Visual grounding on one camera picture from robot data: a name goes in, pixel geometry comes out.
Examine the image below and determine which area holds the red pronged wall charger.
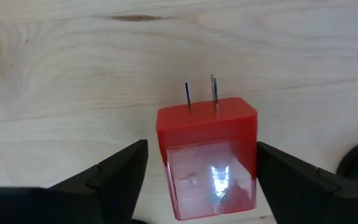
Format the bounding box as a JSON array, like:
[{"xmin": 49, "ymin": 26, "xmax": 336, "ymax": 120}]
[{"xmin": 155, "ymin": 73, "xmax": 258, "ymax": 221}]

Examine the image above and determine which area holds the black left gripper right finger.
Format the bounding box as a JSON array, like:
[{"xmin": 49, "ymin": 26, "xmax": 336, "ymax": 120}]
[{"xmin": 255, "ymin": 141, "xmax": 358, "ymax": 224}]

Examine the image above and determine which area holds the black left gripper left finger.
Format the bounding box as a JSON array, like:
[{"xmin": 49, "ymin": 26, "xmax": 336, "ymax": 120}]
[{"xmin": 0, "ymin": 139, "xmax": 149, "ymax": 224}]

